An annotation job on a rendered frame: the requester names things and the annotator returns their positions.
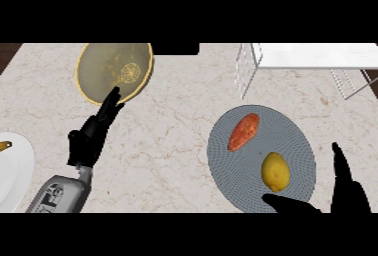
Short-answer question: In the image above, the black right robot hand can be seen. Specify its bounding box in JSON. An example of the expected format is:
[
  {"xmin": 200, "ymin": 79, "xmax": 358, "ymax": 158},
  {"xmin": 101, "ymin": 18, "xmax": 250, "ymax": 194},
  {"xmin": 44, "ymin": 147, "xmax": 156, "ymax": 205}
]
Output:
[{"xmin": 259, "ymin": 142, "xmax": 373, "ymax": 214}]

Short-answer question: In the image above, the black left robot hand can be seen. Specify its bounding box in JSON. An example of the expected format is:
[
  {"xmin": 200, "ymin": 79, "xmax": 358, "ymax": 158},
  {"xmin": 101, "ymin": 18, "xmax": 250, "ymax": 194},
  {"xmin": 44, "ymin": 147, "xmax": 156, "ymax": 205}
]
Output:
[{"xmin": 66, "ymin": 86, "xmax": 125, "ymax": 169}]

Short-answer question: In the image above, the yellow lemon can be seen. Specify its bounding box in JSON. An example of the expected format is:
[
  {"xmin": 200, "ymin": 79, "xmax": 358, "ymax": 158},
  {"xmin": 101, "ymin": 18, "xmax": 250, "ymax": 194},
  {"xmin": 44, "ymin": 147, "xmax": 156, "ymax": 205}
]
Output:
[{"xmin": 259, "ymin": 151, "xmax": 292, "ymax": 193}]

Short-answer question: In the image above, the round grey placemat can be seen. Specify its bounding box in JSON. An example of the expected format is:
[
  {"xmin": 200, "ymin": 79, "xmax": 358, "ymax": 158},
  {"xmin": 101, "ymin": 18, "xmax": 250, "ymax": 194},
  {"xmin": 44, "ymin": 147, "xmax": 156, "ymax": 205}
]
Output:
[{"xmin": 206, "ymin": 104, "xmax": 317, "ymax": 214}]

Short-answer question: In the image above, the white plate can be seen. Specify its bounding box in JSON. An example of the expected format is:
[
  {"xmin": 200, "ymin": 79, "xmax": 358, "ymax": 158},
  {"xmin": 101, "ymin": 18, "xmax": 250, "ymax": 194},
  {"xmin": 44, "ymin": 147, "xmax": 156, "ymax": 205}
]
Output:
[{"xmin": 0, "ymin": 131, "xmax": 36, "ymax": 214}]

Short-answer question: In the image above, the olive plate with yellow rim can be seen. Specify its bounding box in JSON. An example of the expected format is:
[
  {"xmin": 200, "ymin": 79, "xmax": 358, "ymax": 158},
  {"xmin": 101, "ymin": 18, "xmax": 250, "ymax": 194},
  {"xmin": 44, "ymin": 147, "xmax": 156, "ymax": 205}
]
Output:
[{"xmin": 73, "ymin": 43, "xmax": 154, "ymax": 106}]

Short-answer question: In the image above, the orange sweet potato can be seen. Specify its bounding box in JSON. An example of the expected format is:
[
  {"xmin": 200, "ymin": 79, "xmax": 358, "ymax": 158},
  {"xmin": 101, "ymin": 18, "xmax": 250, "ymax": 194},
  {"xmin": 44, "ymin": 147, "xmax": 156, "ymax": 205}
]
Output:
[{"xmin": 227, "ymin": 113, "xmax": 261, "ymax": 153}]

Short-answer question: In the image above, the black block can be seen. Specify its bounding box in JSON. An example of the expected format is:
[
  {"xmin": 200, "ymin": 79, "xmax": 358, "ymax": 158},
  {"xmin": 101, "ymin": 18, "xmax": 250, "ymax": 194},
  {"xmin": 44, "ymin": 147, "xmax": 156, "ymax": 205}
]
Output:
[{"xmin": 150, "ymin": 43, "xmax": 200, "ymax": 56}]

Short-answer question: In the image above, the white wire tiered shelf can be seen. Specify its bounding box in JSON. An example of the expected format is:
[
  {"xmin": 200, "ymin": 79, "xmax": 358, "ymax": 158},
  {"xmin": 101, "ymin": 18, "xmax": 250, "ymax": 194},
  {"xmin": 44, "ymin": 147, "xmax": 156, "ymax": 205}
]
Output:
[{"xmin": 234, "ymin": 43, "xmax": 378, "ymax": 101}]

